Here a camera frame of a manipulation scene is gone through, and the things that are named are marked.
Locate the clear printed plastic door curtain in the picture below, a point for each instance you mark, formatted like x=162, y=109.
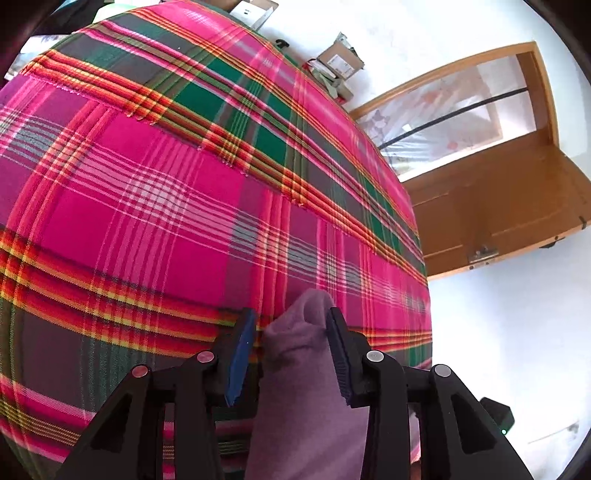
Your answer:
x=438, y=115

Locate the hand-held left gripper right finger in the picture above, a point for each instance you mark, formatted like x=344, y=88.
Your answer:
x=339, y=360

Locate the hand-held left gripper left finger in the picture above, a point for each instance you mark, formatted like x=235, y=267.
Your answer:
x=242, y=360

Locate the metal door lock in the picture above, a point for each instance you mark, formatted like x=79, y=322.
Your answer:
x=482, y=255

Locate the purple fleece garment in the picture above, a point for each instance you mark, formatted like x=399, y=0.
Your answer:
x=300, y=392

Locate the wooden door frame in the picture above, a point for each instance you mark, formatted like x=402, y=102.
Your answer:
x=461, y=62

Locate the white cardboard box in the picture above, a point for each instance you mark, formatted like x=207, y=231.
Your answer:
x=254, y=10

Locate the brown cardboard box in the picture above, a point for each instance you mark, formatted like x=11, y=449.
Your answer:
x=341, y=57

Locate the pink plaid bed sheet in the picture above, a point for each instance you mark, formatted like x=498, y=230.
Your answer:
x=161, y=207

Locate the wooden door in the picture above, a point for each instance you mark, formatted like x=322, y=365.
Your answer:
x=498, y=207

